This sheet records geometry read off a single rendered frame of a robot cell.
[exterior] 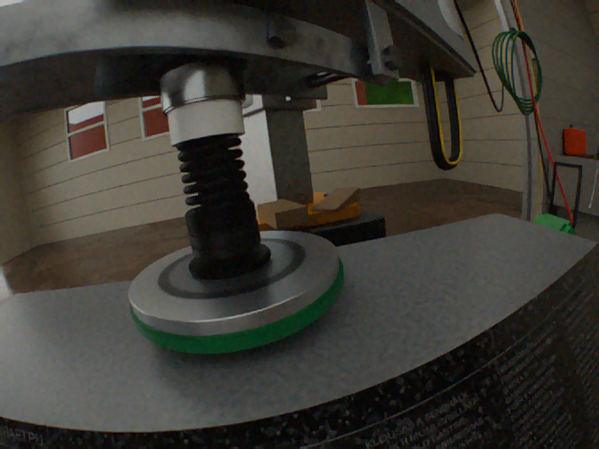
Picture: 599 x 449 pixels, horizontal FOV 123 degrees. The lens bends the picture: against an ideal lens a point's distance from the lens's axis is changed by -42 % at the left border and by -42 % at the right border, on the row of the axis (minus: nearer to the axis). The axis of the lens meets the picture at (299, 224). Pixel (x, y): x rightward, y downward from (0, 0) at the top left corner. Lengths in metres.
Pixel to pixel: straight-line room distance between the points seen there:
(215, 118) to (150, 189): 6.51
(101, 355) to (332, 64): 0.38
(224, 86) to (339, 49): 0.14
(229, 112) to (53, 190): 8.18
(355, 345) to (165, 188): 6.45
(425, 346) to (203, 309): 0.17
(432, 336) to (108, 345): 0.31
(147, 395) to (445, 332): 0.24
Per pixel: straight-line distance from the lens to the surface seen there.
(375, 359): 0.22
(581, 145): 3.29
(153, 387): 0.25
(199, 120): 0.24
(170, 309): 0.22
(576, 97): 3.78
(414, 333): 0.25
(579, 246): 0.50
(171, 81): 0.25
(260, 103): 0.97
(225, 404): 0.21
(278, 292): 0.21
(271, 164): 0.99
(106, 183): 7.26
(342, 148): 6.51
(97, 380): 0.28
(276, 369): 0.22
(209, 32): 0.23
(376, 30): 0.36
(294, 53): 0.27
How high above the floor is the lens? 0.98
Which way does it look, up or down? 14 degrees down
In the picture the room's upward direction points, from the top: 8 degrees counter-clockwise
